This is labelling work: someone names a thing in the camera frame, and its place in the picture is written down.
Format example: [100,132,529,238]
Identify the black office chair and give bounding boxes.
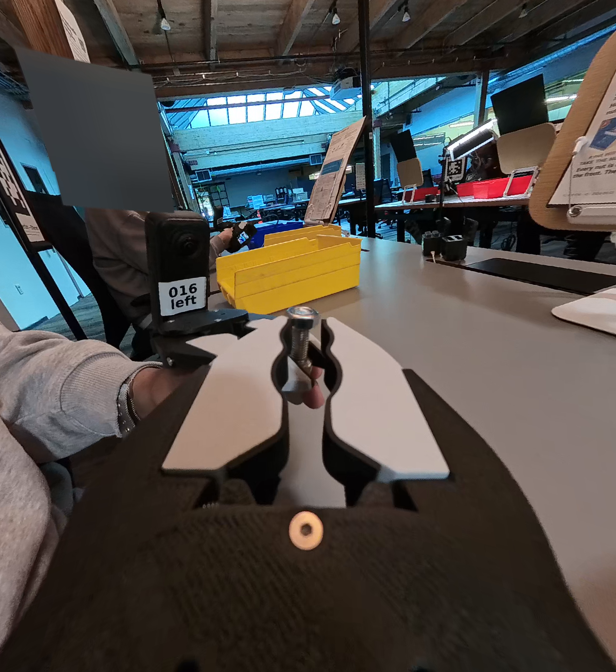
[24,190,151,360]

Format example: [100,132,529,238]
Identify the blue plastic bin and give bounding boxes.
[247,220,309,250]

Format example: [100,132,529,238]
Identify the white paper notice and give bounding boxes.
[56,0,91,64]

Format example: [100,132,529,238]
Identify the silver hex bolt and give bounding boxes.
[285,306,320,368]

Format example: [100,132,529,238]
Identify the grey wrist strap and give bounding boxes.
[116,362,162,439]

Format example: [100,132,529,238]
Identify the cardboard document stand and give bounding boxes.
[304,117,368,225]

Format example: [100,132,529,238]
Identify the yellow plastic bin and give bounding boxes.
[263,223,343,247]
[216,235,362,315]

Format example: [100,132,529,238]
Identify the white ceiling projector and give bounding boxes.
[330,76,364,103]

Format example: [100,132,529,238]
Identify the black pole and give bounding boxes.
[358,0,378,239]

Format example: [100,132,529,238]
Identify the wooden post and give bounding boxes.
[11,0,91,64]

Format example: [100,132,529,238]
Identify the printed instruction sheet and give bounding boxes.
[547,0,616,208]

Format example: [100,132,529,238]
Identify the person's grey sweater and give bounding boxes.
[0,388,72,672]

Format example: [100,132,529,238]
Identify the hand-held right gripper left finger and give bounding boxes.
[161,316,290,473]

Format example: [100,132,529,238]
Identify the black framed marker sign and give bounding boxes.
[0,105,88,342]

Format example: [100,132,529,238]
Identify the grey desk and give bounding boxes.
[205,233,616,672]

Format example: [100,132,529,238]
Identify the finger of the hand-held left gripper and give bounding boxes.
[185,332,312,394]
[233,315,288,340]

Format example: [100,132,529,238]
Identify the person's left hand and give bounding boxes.
[131,366,327,422]

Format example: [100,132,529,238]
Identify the black tripod stand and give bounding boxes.
[436,152,466,237]

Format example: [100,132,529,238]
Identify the white light bar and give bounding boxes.
[444,120,499,161]

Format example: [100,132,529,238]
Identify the long wooden desk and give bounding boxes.
[373,195,532,242]

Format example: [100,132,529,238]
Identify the person's left forearm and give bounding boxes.
[0,296,146,465]

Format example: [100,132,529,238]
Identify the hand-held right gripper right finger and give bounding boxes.
[322,316,450,484]

